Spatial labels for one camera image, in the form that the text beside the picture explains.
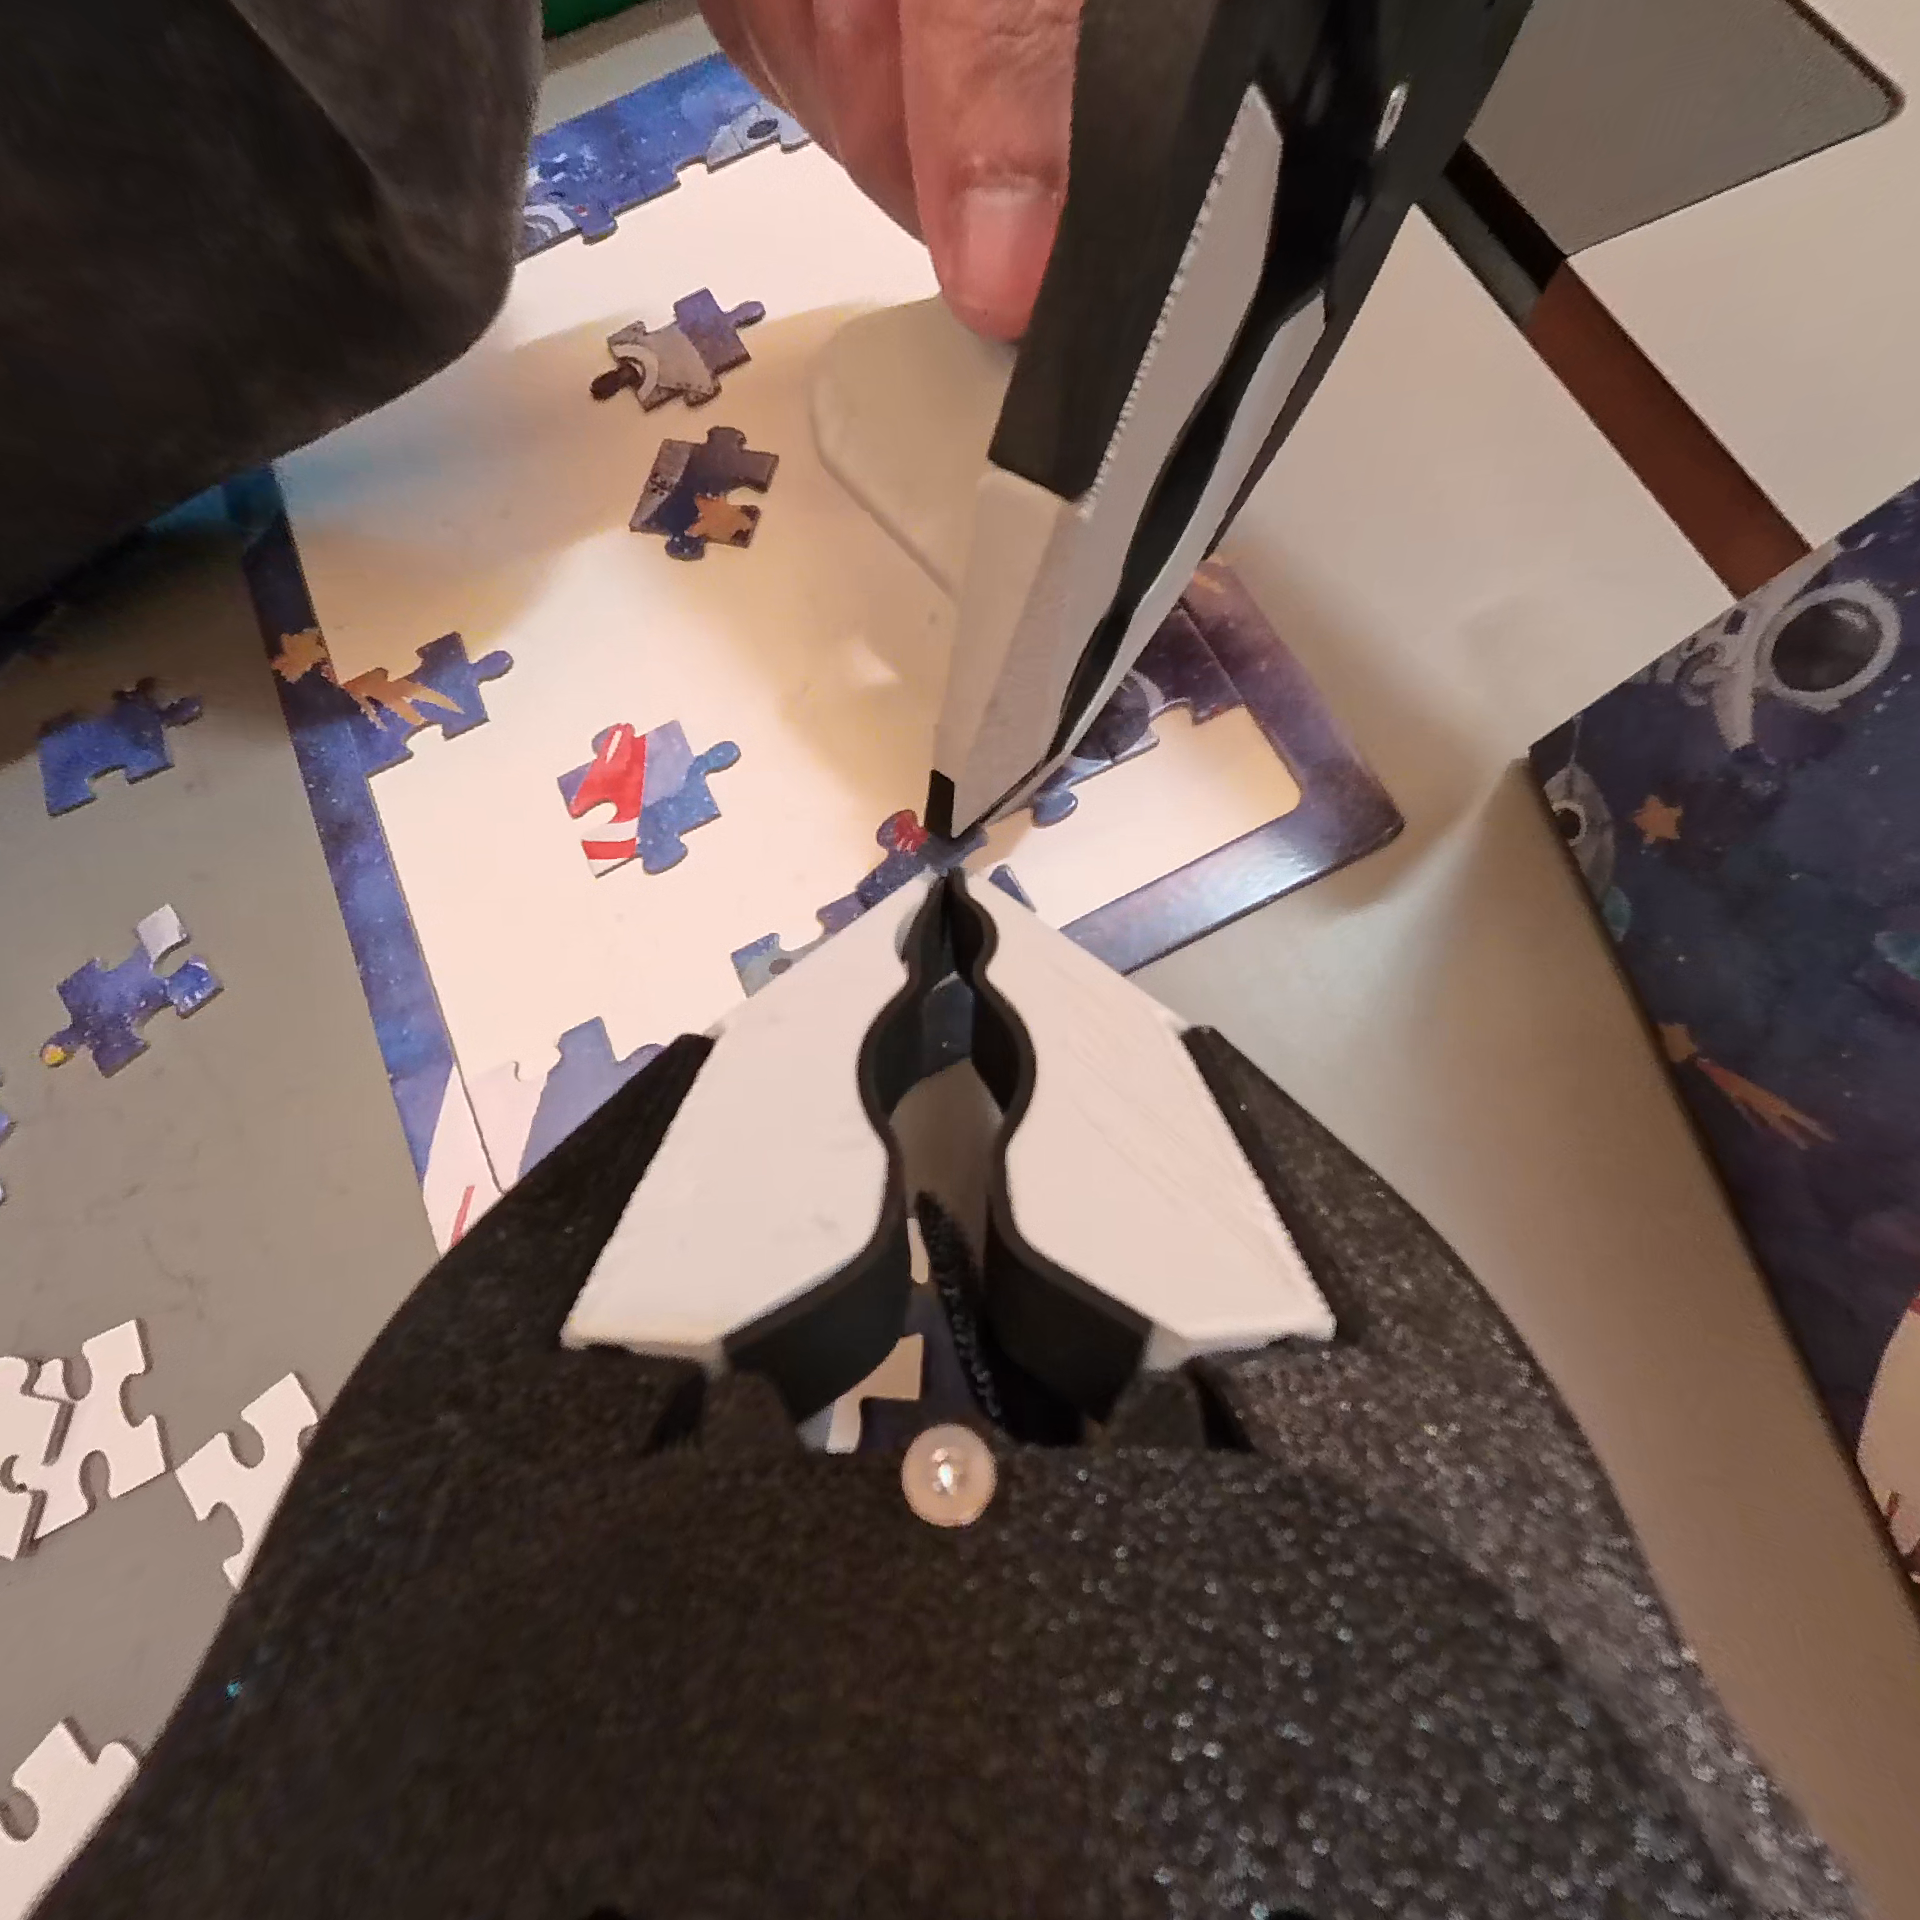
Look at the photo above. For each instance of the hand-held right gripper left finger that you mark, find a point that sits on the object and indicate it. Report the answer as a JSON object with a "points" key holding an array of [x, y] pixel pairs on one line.
{"points": [[722, 1184]]}

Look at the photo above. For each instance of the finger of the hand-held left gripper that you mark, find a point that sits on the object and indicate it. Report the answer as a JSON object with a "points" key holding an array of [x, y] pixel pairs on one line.
{"points": [[1200, 510], [1037, 646]]}

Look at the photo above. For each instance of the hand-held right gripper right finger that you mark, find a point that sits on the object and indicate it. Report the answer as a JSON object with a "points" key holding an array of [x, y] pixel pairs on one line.
{"points": [[1156, 1184]]}

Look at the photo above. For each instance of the blue puzzle piece red mark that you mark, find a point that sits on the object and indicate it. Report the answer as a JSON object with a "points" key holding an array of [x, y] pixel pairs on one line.
{"points": [[909, 849]]}

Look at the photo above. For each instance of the blue space puzzle frame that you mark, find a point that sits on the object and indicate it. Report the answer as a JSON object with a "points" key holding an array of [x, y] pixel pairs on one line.
{"points": [[495, 450]]}

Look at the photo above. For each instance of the pile of puzzle pieces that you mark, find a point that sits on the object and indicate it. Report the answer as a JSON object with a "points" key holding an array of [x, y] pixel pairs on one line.
{"points": [[90, 1425]]}

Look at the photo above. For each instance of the person's left forearm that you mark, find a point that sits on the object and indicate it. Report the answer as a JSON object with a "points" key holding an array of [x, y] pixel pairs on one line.
{"points": [[224, 224]]}

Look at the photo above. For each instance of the person's left hand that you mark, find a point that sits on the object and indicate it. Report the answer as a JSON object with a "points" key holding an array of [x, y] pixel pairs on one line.
{"points": [[974, 181]]}

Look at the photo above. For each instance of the joined comet star puzzle pieces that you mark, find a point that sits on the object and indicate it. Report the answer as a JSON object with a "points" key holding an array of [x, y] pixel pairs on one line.
{"points": [[1200, 674]]}

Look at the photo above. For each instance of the white striped corner puzzle piece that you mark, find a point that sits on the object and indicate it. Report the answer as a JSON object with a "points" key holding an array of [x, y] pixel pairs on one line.
{"points": [[587, 1072]]}

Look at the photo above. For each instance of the grey moon puzzle piece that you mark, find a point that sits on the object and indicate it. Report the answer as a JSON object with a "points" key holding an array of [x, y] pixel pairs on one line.
{"points": [[781, 955]]}

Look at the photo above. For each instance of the blue puzzle piece orange star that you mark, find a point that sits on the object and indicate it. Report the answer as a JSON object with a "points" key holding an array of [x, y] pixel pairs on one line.
{"points": [[704, 495]]}

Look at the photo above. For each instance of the red rocket puzzle piece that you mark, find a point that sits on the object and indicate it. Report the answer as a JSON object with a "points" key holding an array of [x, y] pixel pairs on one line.
{"points": [[646, 795]]}

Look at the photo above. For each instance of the grey satellite puzzle piece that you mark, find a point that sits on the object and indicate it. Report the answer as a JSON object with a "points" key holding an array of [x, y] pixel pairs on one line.
{"points": [[676, 347]]}

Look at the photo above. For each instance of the assembled astronaut puzzle pieces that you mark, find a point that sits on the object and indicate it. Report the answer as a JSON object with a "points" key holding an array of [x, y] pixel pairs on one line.
{"points": [[630, 158]]}

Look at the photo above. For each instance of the orange comet tail puzzle piece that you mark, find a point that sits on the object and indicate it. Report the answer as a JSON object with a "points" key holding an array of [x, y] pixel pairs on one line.
{"points": [[435, 681]]}

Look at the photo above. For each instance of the blue puzzle piece white corner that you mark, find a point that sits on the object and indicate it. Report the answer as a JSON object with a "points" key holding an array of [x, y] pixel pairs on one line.
{"points": [[136, 990]]}

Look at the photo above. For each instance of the adjacent grey table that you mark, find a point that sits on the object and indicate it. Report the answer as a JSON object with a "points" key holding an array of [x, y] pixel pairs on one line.
{"points": [[1799, 346]]}

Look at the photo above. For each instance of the space print puzzle box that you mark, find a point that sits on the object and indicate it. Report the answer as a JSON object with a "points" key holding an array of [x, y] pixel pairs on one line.
{"points": [[1756, 902]]}

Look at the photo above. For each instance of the blue starry puzzle piece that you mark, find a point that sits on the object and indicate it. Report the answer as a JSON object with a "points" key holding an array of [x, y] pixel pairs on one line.
{"points": [[114, 744]]}

